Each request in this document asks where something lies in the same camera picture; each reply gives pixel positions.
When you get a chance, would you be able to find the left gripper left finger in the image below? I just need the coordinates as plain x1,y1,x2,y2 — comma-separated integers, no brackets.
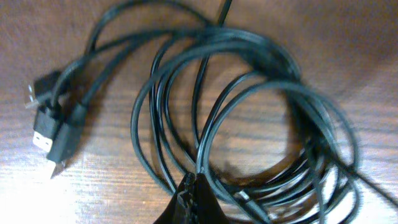
154,172,195,224

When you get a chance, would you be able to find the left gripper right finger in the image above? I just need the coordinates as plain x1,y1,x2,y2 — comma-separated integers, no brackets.
194,173,229,224

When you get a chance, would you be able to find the black usb cable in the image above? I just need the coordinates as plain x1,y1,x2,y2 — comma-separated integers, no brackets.
24,0,212,180
130,0,398,224

